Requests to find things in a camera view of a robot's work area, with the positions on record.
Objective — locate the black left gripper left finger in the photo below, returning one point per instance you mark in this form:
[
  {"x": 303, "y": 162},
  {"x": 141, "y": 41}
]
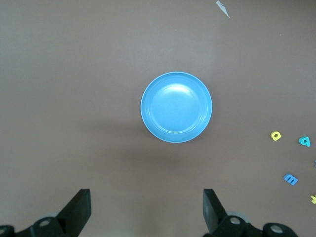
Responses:
[{"x": 76, "y": 212}]

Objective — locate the yellow foam letter k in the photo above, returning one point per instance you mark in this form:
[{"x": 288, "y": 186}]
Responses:
[{"x": 314, "y": 198}]

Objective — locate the teal foam letter p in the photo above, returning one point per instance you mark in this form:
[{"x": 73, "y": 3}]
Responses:
[{"x": 301, "y": 141}]

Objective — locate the yellow letter d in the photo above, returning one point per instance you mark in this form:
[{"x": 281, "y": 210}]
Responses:
[{"x": 273, "y": 137}]

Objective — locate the brown table mat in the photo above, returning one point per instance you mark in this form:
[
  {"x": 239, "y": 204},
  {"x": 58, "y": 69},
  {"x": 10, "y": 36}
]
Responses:
[{"x": 74, "y": 98}]

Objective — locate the blue plate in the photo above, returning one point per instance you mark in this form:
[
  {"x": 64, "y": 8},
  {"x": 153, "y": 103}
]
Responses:
[{"x": 176, "y": 107}]

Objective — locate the white paper scrap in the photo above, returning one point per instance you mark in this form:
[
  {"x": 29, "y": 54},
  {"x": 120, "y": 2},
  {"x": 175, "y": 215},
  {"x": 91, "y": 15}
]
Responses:
[{"x": 222, "y": 7}]

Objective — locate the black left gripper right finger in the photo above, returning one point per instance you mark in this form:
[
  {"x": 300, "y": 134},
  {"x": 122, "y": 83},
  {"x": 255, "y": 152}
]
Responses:
[{"x": 212, "y": 212}]

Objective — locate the blue foam letter m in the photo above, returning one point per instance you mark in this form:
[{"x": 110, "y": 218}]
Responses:
[{"x": 287, "y": 176}]

